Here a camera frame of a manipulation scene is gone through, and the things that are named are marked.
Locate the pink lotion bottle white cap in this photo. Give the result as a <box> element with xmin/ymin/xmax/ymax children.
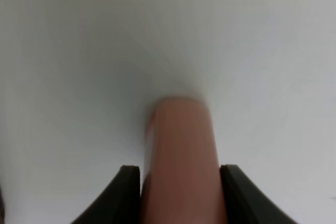
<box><xmin>141</xmin><ymin>98</ymin><xmax>228</xmax><ymax>223</ymax></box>

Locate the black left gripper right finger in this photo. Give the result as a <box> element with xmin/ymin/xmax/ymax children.
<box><xmin>219</xmin><ymin>165</ymin><xmax>295</xmax><ymax>224</ymax></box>

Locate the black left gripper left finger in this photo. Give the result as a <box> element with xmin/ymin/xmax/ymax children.
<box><xmin>73</xmin><ymin>165</ymin><xmax>141</xmax><ymax>224</ymax></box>

